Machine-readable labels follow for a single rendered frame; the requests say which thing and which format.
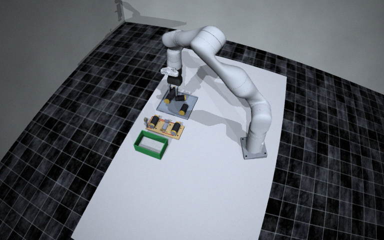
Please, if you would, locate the green open-top box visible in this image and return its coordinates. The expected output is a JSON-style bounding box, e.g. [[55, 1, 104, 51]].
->
[[133, 130, 168, 160]]

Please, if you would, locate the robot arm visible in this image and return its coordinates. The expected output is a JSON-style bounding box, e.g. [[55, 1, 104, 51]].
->
[[162, 25, 272, 154]]

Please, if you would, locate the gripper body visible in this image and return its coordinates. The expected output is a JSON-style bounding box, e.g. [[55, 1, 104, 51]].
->
[[160, 59, 183, 86]]

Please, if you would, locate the black battery with gold end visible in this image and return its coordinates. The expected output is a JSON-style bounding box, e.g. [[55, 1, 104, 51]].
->
[[171, 122, 181, 135], [164, 94, 171, 104], [168, 86, 176, 99], [179, 103, 189, 116], [149, 116, 159, 128], [175, 95, 186, 101]]

